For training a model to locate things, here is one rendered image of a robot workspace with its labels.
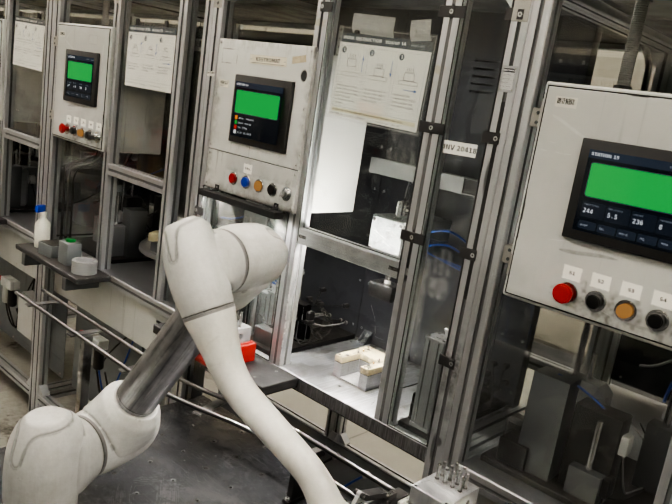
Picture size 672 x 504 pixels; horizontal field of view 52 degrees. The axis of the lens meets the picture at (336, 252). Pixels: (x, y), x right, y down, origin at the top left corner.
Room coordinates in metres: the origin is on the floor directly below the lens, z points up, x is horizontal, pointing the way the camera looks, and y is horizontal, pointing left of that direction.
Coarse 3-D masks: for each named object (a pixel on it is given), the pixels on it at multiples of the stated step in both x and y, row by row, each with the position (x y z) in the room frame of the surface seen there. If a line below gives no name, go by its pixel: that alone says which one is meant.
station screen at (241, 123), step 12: (240, 84) 2.09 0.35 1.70; (252, 84) 2.06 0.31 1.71; (276, 96) 1.98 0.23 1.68; (240, 120) 2.08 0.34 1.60; (252, 120) 2.04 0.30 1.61; (264, 120) 2.01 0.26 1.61; (276, 120) 1.98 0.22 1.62; (240, 132) 2.07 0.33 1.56; (252, 132) 2.04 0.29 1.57; (264, 132) 2.00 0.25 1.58; (276, 132) 1.97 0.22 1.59
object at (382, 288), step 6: (372, 282) 1.96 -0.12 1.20; (378, 282) 1.95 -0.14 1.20; (384, 282) 1.96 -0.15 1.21; (390, 282) 1.96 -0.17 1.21; (372, 288) 1.96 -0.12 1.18; (378, 288) 1.94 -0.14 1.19; (384, 288) 1.93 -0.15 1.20; (390, 288) 1.92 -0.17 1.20; (396, 288) 1.93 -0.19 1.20; (372, 294) 1.95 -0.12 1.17; (378, 294) 1.94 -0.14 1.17; (384, 294) 1.93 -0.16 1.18; (390, 294) 1.91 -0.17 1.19; (384, 300) 1.92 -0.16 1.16; (390, 300) 1.91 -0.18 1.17
